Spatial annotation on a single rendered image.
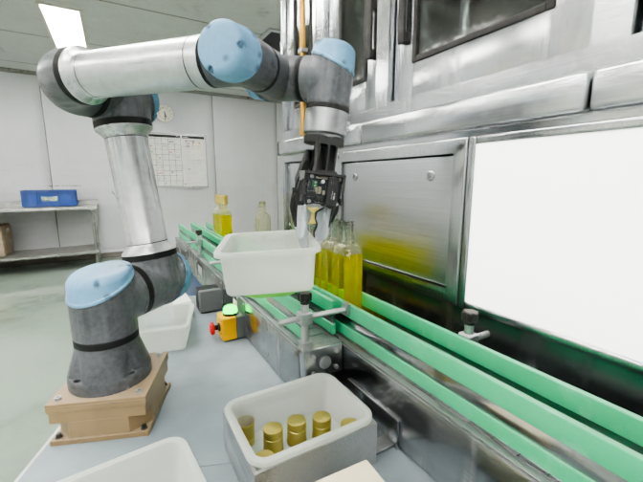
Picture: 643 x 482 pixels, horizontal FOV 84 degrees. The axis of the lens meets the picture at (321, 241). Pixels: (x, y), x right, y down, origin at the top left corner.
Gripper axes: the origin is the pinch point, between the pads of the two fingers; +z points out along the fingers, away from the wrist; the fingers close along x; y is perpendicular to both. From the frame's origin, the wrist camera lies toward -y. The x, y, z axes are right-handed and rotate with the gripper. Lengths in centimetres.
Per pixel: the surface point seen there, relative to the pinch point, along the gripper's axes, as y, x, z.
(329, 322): -11.0, 9.1, 19.4
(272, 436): 11.2, -4.5, 31.2
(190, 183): -596, -108, 6
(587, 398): 31.7, 32.5, 11.2
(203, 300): -65, -24, 34
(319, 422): 9.7, 3.8, 29.8
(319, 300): -15.6, 7.0, 15.7
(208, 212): -606, -77, 56
